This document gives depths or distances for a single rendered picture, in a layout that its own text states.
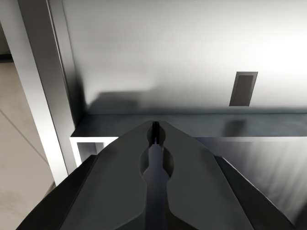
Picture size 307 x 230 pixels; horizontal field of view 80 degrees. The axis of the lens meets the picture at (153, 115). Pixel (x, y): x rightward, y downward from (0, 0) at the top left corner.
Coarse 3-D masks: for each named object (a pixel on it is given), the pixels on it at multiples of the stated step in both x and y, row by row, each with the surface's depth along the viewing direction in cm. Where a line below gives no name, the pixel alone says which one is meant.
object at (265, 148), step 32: (96, 128) 14; (128, 128) 14; (192, 128) 14; (224, 128) 14; (256, 128) 14; (288, 128) 14; (160, 160) 18; (256, 160) 18; (288, 160) 18; (160, 192) 20; (288, 192) 20; (160, 224) 23
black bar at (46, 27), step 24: (24, 0) 10; (48, 0) 11; (24, 24) 11; (48, 24) 11; (48, 48) 12; (48, 72) 12; (72, 72) 14; (48, 96) 13; (72, 96) 14; (72, 120) 14; (72, 168) 16
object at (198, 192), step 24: (168, 144) 10; (192, 144) 10; (168, 168) 10; (192, 168) 8; (216, 168) 8; (168, 192) 7; (192, 192) 7; (216, 192) 7; (168, 216) 7; (192, 216) 6; (216, 216) 6; (240, 216) 6
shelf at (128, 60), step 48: (0, 0) 12; (96, 0) 12; (144, 0) 12; (192, 0) 12; (240, 0) 12; (288, 0) 12; (96, 48) 14; (144, 48) 14; (192, 48) 14; (240, 48) 14; (288, 48) 14; (96, 96) 15; (144, 96) 15; (192, 96) 15; (288, 96) 15; (48, 144) 18
